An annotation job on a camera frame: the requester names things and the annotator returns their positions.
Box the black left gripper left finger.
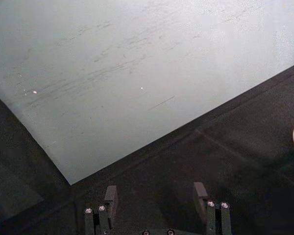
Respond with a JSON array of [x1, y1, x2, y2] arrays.
[[84, 185, 119, 235]]

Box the plain pale wall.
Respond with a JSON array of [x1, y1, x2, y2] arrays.
[[0, 0, 294, 186]]

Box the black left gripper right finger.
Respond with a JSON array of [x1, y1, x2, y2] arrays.
[[193, 182, 232, 235]]

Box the black table cloth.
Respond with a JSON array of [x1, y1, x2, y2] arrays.
[[0, 59, 294, 235]]

